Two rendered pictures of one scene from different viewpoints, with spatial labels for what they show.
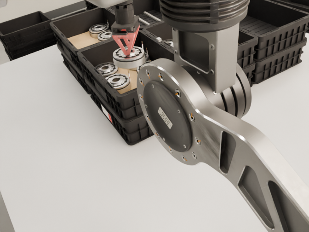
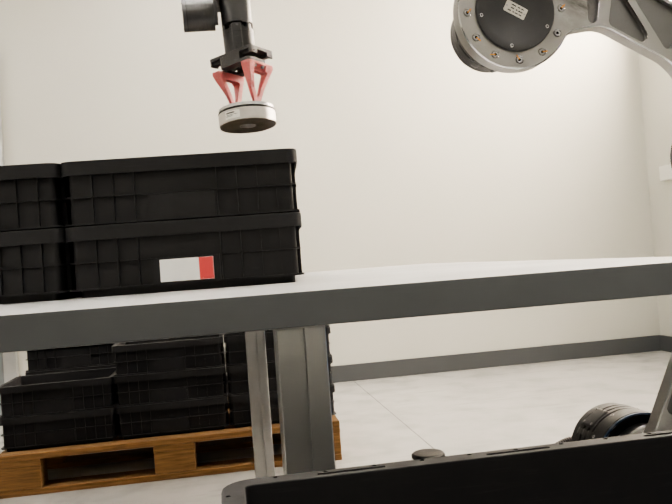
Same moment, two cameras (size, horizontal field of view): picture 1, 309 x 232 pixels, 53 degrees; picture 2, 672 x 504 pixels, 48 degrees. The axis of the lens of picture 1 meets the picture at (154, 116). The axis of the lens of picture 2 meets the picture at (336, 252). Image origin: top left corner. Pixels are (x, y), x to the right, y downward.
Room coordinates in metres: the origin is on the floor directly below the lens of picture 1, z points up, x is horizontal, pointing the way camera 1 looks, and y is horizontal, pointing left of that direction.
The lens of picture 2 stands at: (0.28, 1.28, 0.73)
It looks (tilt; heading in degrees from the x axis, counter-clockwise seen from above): 1 degrees up; 291
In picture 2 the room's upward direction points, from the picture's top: 4 degrees counter-clockwise
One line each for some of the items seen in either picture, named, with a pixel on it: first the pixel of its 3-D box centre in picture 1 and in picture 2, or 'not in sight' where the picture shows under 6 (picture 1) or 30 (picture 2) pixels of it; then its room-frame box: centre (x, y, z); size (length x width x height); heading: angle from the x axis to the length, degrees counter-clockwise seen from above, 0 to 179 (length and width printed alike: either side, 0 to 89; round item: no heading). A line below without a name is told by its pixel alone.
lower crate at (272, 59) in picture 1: (248, 47); not in sight; (1.30, -0.49, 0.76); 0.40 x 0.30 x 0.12; 26
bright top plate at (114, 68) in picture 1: (105, 69); not in sight; (1.11, 0.17, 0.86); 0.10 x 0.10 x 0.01
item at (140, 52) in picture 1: (128, 53); (246, 110); (0.91, 0.05, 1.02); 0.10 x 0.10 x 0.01
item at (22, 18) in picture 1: (32, 47); not in sight; (2.50, 0.95, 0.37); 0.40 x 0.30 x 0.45; 120
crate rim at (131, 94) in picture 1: (131, 60); (189, 172); (1.04, 0.06, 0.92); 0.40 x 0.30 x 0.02; 26
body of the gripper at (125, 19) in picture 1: (124, 14); (239, 46); (0.92, 0.05, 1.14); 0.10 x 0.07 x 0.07; 166
